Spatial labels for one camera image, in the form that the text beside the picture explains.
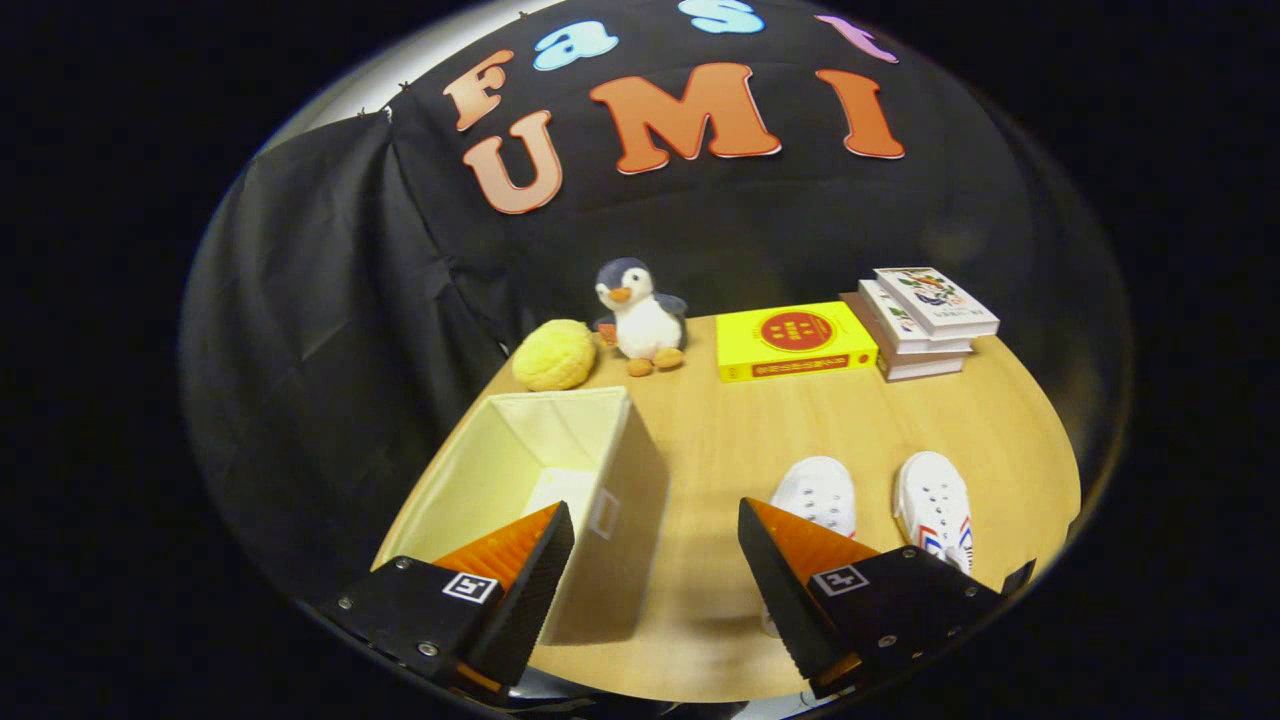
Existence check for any yellow book with red circle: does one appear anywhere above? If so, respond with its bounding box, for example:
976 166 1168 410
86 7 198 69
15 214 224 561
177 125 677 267
716 301 880 384

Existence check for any brown-edged thick book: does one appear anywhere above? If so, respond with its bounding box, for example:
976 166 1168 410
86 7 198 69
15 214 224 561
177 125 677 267
840 291 969 383

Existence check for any white book with floral cover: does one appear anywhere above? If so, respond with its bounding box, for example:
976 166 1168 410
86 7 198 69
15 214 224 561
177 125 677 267
858 279 976 356

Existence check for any beige fabric storage box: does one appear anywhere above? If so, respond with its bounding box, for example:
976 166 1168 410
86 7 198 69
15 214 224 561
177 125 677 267
372 386 671 646

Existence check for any penguin plush toy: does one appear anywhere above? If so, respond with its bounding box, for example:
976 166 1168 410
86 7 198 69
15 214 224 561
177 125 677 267
592 257 689 378

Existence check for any black backdrop cloth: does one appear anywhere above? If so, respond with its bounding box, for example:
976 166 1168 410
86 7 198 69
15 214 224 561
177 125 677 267
180 0 1131 601

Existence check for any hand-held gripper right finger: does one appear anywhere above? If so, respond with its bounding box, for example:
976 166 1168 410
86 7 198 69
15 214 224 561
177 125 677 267
737 497 1006 699

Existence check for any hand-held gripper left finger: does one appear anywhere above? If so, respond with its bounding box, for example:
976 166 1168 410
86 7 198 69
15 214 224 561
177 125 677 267
318 501 576 701

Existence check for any white canvas shoe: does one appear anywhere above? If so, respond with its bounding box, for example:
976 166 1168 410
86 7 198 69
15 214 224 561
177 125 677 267
893 451 975 576
760 456 858 638

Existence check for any yellow round plush toy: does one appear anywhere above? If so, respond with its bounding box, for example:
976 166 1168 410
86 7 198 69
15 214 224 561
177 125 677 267
511 319 598 392

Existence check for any white book with bird cover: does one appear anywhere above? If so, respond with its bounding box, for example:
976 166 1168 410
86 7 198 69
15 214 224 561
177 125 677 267
873 266 1001 339

